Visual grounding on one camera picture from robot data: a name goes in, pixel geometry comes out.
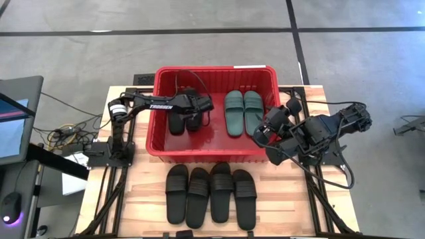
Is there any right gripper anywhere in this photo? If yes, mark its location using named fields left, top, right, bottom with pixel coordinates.
left=254, top=98, right=303, bottom=147

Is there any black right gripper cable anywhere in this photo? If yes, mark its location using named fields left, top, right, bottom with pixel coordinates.
left=282, top=98, right=368, bottom=190

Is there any green slide sandal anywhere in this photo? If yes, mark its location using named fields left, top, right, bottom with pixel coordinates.
left=243, top=90, right=266, bottom=137
left=224, top=90, right=246, bottom=137

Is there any black desk beam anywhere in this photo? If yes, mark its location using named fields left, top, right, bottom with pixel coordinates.
left=27, top=142, right=90, bottom=181

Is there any red plastic bin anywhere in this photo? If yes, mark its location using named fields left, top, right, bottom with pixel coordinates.
left=145, top=65, right=283, bottom=164

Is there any black aluminium table frame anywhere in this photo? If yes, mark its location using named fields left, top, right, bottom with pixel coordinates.
left=78, top=85, right=359, bottom=238

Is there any black slide sandal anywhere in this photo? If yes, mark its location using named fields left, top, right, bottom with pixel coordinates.
left=232, top=169, right=258, bottom=232
left=184, top=86, right=204, bottom=132
left=185, top=167, right=211, bottom=230
left=165, top=164, right=189, bottom=225
left=167, top=111, right=187, bottom=136
left=209, top=161, right=235, bottom=224

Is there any yellow cable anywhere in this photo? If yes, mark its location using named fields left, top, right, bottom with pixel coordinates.
left=48, top=123, right=79, bottom=149

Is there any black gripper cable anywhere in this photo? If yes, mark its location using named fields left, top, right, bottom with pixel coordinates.
left=282, top=98, right=368, bottom=190
left=174, top=68, right=213, bottom=127

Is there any white box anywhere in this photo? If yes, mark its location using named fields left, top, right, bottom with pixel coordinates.
left=61, top=153, right=89, bottom=197

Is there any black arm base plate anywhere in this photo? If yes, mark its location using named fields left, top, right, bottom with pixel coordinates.
left=86, top=141, right=135, bottom=168
left=296, top=142, right=347, bottom=167

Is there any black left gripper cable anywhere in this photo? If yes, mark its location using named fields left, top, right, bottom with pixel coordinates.
left=174, top=68, right=213, bottom=127

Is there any black floor cable bundle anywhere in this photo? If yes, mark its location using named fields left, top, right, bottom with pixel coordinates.
left=32, top=92, right=112, bottom=157

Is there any black computer mouse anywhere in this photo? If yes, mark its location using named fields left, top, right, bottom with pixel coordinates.
left=0, top=191, right=23, bottom=226

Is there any grey computer monitor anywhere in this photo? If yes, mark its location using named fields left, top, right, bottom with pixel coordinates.
left=0, top=75, right=44, bottom=166

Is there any black floor grate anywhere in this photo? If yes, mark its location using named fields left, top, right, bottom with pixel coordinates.
left=133, top=73, right=157, bottom=86

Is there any dark grey side desk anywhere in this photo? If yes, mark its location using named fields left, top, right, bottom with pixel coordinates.
left=0, top=159, right=44, bottom=239

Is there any grey metal stand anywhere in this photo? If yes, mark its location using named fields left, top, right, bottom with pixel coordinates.
left=392, top=115, right=425, bottom=137

